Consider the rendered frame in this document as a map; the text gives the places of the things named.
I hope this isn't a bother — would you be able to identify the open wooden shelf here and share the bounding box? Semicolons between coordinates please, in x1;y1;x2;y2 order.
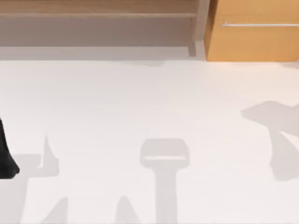
0;0;211;62

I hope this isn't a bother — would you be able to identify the wooden cupboard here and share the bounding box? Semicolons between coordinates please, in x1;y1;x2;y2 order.
204;0;299;62

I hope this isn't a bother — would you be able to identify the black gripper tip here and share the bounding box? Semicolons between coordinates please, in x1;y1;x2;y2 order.
0;119;20;180

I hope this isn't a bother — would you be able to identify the long metal handle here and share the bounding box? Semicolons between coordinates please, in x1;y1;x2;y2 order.
221;21;299;27

